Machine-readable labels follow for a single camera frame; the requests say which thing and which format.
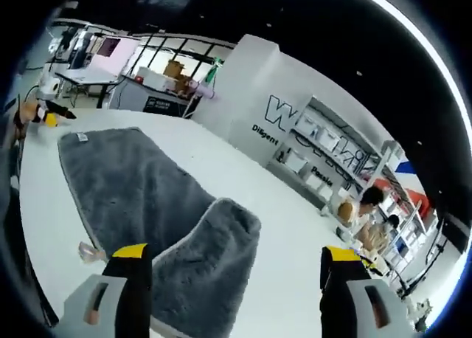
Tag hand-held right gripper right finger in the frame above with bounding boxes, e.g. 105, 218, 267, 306
319, 244, 410, 338

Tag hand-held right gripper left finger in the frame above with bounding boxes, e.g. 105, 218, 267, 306
62, 243, 154, 338

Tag grey fluffy towel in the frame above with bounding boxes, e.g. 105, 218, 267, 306
57, 127, 263, 338

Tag person's left hand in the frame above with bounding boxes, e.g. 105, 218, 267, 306
16, 101, 38, 125

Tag large monitor screen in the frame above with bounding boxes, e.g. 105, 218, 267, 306
94, 35, 142, 77

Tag white table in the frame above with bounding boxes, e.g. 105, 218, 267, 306
18, 107, 406, 338

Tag black front counter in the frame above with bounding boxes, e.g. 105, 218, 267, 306
110, 75, 203, 120

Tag grey metal shelving rack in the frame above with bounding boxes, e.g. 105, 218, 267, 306
267, 94, 385, 214
368, 138, 440, 280

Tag brown cardboard boxes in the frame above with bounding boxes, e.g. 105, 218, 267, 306
164, 59, 186, 80

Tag purple roll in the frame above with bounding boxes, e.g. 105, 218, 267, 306
187, 80, 218, 100

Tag metal shelf with white bins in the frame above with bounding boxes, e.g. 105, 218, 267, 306
283, 108, 436, 272

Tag green hanging item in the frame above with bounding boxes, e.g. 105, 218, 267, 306
204, 57, 225, 85

